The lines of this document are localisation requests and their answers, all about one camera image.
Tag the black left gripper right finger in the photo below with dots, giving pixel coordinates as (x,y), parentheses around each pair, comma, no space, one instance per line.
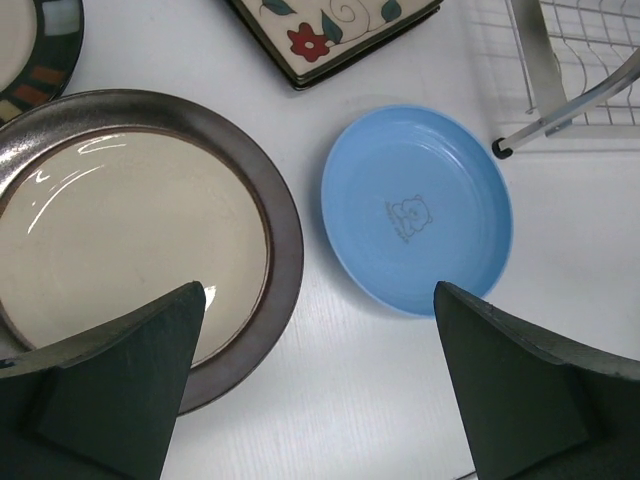
(535,404)

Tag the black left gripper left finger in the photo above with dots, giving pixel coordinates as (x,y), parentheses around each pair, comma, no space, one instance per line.
(101,404)

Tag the blue bear plate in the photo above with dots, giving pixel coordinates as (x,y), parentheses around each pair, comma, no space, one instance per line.
(411,198)

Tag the metal dish rack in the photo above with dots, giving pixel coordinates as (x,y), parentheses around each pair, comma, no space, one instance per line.
(580,65)

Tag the brown rimmed cream plate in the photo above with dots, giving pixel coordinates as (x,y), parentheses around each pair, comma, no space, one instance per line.
(112,198)

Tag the striped rim round plate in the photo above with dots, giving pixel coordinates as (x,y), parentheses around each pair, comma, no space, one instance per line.
(41,43)

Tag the square floral plate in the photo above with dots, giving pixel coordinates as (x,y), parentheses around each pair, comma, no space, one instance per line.
(310,41)

